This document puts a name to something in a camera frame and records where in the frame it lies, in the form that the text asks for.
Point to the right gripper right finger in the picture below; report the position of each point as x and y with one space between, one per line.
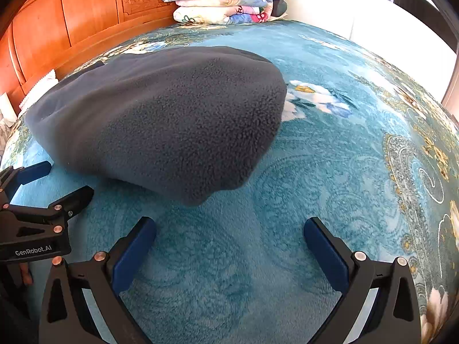
394 316

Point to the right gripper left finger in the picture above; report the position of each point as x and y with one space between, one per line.
65 316

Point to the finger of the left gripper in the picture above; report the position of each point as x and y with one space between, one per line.
75 202
12 179

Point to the black and white fleece jacket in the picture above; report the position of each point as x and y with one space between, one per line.
183 122

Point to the person's left hand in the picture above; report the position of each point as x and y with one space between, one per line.
26 275

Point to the white pink knitted cloth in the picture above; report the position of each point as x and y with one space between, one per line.
38 90

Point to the teal floral bed blanket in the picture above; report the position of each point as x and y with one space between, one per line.
362 146

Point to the orange wooden headboard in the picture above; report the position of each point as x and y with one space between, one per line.
61 35

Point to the dark small pillow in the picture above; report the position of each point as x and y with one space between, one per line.
279 8

